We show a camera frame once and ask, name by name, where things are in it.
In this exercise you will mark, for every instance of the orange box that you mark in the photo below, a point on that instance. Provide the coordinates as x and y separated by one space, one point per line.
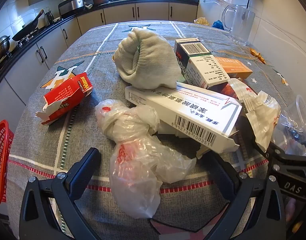
235 68

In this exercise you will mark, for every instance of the yellow plastic bag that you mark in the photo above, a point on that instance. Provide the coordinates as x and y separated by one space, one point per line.
201 21

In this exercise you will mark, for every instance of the black kitchen countertop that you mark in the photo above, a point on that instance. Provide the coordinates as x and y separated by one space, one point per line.
118 3

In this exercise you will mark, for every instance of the dark wok with lid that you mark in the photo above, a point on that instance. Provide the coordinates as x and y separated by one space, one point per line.
0 47

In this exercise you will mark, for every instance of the grey kitchen base cabinets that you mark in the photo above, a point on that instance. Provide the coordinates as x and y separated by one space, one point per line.
153 12

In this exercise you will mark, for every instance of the silver electric cooker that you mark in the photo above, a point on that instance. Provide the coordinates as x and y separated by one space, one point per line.
71 5

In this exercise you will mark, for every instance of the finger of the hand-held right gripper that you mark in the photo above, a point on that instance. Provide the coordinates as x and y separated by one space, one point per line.
290 156

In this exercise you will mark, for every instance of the knotted clear plastic bag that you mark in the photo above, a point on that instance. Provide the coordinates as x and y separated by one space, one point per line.
133 160

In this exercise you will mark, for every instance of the white crinkled wrapper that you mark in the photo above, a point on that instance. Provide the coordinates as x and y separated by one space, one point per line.
260 112

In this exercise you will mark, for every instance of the clear plastic cup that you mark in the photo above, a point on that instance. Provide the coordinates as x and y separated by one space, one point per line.
300 120

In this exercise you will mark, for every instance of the black frying pan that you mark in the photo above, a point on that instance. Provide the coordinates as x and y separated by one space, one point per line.
25 30

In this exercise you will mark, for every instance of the blue plastic bag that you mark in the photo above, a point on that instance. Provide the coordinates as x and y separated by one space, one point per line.
218 25

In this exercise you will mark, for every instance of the clear plastic pitcher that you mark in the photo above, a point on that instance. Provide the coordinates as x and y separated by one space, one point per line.
243 22

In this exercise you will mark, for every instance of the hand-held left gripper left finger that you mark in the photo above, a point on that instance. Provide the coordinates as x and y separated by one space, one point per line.
85 170

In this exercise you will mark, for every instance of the orange candy wrapper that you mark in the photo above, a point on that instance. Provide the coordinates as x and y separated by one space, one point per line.
255 53

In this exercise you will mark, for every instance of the grey printed tablecloth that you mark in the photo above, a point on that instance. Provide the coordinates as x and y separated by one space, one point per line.
93 62

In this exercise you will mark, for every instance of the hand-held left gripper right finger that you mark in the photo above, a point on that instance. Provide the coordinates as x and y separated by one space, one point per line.
223 180

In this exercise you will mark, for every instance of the grey knit sock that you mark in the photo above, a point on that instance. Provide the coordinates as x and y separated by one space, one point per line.
148 62

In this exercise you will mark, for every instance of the red plastic basket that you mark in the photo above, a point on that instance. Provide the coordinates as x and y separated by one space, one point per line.
0 155

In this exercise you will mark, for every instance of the black gas stove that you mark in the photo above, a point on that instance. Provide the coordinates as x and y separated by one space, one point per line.
23 42

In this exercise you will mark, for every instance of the torn red carton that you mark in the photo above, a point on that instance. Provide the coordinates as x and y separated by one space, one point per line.
65 95

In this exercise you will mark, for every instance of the brown packet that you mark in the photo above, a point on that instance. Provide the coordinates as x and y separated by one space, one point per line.
228 90

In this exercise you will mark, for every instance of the white green medicine box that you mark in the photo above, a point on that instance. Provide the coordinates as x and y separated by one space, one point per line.
203 65

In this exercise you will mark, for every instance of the dark kettle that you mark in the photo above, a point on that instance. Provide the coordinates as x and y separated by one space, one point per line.
49 17

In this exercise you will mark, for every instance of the long white medicine box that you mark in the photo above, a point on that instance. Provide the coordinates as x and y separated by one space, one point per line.
183 107

